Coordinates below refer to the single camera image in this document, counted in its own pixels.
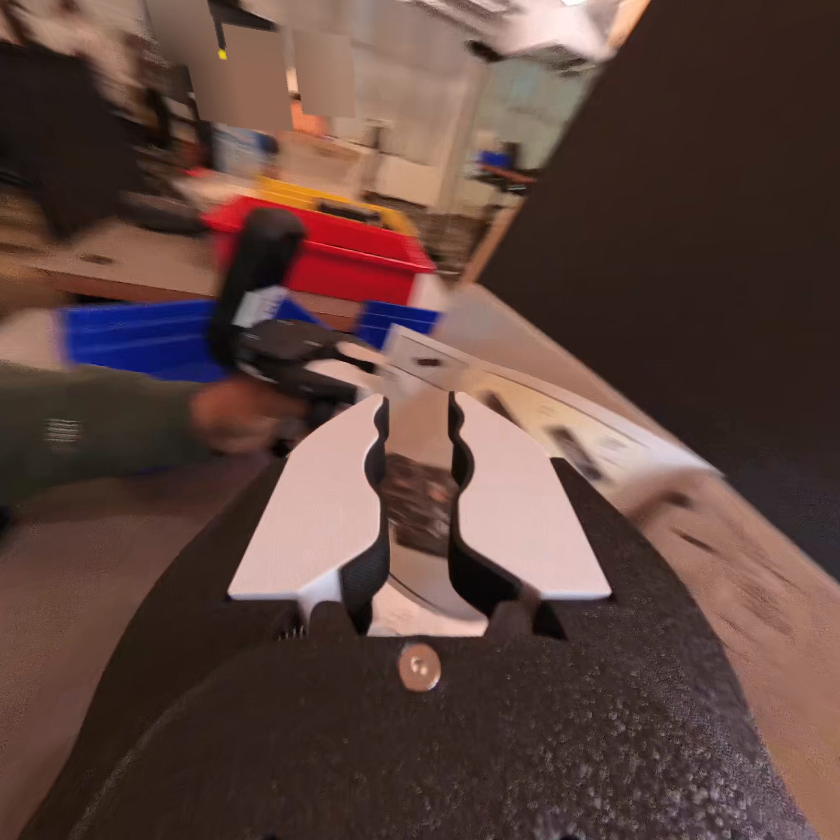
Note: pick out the red storage bin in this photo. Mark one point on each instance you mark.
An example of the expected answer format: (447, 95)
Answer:
(355, 263)

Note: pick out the lego instruction booklet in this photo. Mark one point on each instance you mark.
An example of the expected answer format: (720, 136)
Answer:
(551, 420)

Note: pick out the yellow storage bin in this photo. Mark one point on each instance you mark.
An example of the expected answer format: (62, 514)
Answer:
(328, 200)

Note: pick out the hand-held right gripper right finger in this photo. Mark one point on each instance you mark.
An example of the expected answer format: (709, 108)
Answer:
(525, 519)

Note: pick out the large black panel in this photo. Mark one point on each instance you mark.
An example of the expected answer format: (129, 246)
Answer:
(709, 236)

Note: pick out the blue storage bin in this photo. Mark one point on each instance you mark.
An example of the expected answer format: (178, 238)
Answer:
(131, 339)

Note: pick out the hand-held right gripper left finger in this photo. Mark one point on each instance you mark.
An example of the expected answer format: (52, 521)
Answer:
(315, 519)

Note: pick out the person's left hand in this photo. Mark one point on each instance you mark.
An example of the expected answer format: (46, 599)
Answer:
(243, 414)

